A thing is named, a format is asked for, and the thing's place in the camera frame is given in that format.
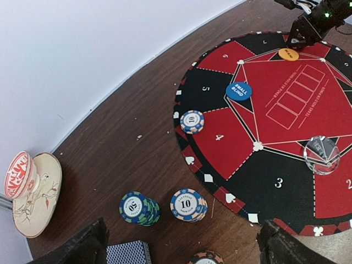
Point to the blue small blind button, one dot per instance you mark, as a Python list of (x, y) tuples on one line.
[(238, 91)]

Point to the blue white poker chip stack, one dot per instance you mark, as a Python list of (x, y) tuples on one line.
[(188, 205)]

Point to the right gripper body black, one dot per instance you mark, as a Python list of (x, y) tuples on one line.
[(307, 30)]

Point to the brown poker chip stack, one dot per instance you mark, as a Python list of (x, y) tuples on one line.
[(206, 257)]

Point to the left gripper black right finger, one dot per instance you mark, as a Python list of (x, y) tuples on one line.
[(276, 245)]

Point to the clear acrylic dealer button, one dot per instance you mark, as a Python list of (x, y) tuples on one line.
[(322, 155)]

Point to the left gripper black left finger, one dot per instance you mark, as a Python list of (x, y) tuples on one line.
[(87, 246)]

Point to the round red black poker mat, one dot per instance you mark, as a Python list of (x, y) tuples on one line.
[(249, 155)]

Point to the single blue ten chip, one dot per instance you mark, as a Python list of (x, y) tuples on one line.
[(192, 122)]

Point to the red white patterned bowl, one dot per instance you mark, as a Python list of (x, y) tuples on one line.
[(21, 177)]

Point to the left aluminium frame post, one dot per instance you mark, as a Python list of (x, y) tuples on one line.
[(5, 202)]

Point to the round wooden plate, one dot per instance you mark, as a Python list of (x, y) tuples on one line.
[(32, 214)]

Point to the orange big blind button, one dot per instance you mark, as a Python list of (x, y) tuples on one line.
[(288, 54)]

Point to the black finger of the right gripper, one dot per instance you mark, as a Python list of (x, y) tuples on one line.
[(295, 39)]

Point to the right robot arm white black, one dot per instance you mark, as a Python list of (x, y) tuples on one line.
[(318, 18)]

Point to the green poker chip stack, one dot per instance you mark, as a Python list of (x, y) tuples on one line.
[(136, 208)]

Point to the blue playing card deck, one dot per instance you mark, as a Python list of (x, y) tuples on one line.
[(132, 252)]

